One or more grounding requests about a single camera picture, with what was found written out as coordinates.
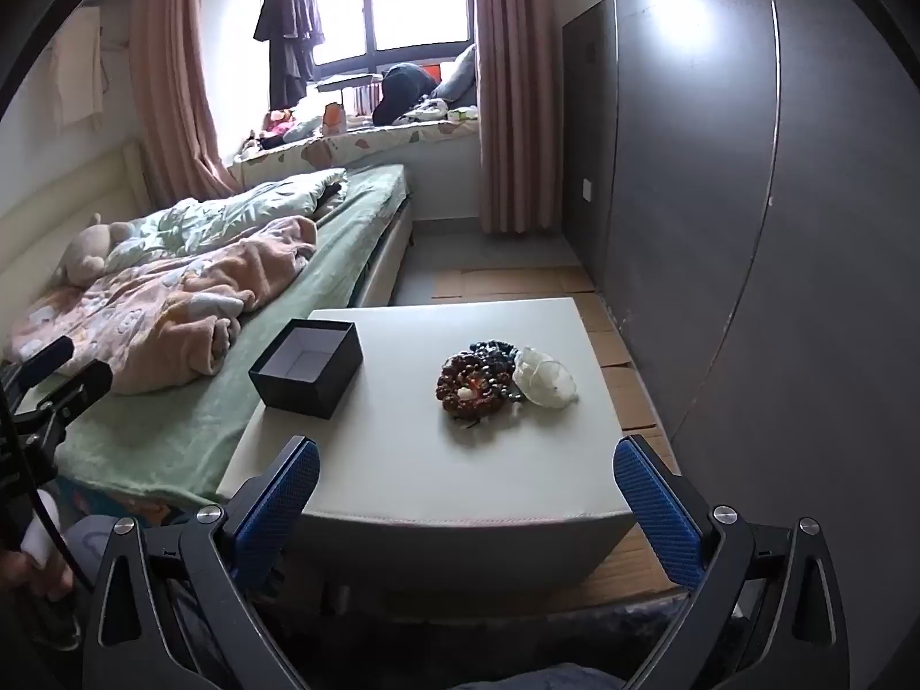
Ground white flower hair accessory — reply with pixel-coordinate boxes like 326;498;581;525
512;347;578;409

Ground brown wooden bead bracelet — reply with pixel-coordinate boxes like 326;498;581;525
435;347;521;424

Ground black jewelry box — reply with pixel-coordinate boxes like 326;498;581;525
248;318;363;420

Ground person's left hand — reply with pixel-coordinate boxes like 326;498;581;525
0;487;78;601

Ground flattened cardboard on floor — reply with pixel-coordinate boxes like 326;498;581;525
432;266;682;612

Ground pink fleece blanket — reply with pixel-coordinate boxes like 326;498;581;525
3;215;318;396

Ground beige plush toy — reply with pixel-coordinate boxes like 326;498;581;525
55;213;134;288

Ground cream bed headboard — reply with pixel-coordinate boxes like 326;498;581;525
0;142;153;340

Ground bed with green sheet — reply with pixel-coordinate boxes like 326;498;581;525
2;164;410;503

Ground light green floral quilt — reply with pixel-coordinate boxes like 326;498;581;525
106;168;346;273

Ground white square table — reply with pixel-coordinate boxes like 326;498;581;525
218;297;635;592

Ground left pink curtain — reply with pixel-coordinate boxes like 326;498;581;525
128;0;239;206

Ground pink curtain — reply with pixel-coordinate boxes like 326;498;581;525
474;0;561;233
128;0;239;206

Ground beige hanging garment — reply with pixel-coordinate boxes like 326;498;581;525
50;6;105;131

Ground floral window seat cushion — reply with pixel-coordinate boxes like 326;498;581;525
229;116;479;189

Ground pink toy on sill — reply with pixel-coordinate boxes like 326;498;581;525
257;109;296;150

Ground orange item on sill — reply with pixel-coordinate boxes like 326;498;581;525
321;103;348;136

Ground dark grey wardrobe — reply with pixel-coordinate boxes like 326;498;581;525
561;0;918;688

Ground hanging dark clothes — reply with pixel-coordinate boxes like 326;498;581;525
254;0;324;110

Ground black bag on sill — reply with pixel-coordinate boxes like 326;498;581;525
373;63;438;127

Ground grey pillow on sill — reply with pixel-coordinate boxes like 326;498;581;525
430;44;477;108

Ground window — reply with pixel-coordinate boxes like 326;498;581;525
313;0;474;76

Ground right pink curtain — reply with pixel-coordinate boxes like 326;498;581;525
474;0;561;233

